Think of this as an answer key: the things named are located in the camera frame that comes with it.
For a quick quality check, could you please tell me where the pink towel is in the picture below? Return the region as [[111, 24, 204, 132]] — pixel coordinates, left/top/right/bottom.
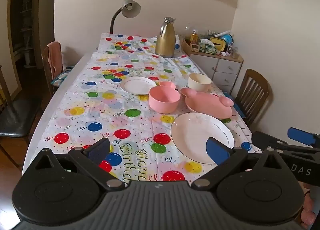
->
[[47, 41, 63, 75]]

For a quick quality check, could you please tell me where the round pink bowl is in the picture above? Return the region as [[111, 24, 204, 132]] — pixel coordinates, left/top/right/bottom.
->
[[149, 86, 181, 114]]

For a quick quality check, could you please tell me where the gold thermos jug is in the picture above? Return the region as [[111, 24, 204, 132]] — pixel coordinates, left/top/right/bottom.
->
[[155, 17, 177, 58]]

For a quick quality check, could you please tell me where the person's right hand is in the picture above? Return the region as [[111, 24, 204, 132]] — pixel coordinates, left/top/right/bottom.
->
[[301, 182, 317, 229]]

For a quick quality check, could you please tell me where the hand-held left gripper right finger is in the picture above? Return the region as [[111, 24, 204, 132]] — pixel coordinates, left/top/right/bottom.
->
[[191, 137, 298, 191]]

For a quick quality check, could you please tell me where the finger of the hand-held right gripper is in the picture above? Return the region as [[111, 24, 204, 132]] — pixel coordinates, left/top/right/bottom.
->
[[287, 127, 320, 148], [252, 131, 320, 156]]

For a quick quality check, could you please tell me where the wooden chair with towel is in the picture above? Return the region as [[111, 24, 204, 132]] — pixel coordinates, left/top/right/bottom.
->
[[41, 41, 73, 95]]

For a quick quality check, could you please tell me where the grey drawer cabinet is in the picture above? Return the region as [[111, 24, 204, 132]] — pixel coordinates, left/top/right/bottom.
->
[[186, 45, 243, 94]]

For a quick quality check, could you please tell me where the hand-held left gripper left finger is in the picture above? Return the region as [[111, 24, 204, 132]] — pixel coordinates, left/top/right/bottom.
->
[[24, 138, 125, 192]]

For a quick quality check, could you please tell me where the pink bear-shaped plate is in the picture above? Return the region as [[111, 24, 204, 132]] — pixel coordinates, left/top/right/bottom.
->
[[180, 88, 235, 120]]

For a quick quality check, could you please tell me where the patterned seat cushion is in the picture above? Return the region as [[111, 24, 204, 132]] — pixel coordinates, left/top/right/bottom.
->
[[51, 67, 73, 87]]

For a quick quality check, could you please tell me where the clear plastic box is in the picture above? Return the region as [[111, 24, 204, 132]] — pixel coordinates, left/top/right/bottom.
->
[[226, 42, 238, 58]]

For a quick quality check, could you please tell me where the dark wooden bookcase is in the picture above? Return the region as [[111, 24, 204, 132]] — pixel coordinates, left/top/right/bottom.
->
[[7, 0, 43, 93]]

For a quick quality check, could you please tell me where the grey gooseneck desk lamp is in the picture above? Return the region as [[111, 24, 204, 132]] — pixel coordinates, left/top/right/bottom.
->
[[109, 0, 141, 34]]

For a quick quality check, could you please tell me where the cream bowl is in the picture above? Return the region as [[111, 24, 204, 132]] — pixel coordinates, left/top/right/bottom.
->
[[188, 73, 212, 93]]

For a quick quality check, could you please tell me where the large white plate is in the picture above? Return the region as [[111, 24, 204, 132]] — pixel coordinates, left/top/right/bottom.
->
[[170, 113, 235, 164]]

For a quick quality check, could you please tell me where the pink heart-shaped bowl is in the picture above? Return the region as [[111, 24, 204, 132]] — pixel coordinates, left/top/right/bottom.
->
[[159, 81, 178, 93]]

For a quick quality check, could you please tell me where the wooden chair with black seat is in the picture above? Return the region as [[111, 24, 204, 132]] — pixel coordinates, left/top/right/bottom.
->
[[0, 65, 43, 168]]

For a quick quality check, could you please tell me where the green wipes packet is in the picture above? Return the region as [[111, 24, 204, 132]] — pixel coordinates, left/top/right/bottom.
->
[[199, 39, 220, 55]]

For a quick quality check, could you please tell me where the blue seat cushion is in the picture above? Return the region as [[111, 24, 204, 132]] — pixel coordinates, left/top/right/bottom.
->
[[224, 92, 248, 118]]

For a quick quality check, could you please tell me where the balloon printed tablecloth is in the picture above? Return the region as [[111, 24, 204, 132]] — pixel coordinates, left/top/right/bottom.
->
[[40, 32, 255, 188]]

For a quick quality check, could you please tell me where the wooden slat-back chair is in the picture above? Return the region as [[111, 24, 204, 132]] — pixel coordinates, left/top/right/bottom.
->
[[230, 69, 272, 129]]

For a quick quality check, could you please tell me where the small white plate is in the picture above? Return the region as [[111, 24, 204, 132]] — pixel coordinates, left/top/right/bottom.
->
[[120, 76, 157, 96]]

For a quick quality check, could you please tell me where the cardboard box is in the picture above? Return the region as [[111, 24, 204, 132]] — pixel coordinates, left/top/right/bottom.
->
[[182, 38, 200, 56]]

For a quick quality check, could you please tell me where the yellow plastic box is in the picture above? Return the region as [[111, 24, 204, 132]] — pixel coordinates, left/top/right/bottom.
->
[[209, 37, 227, 51]]

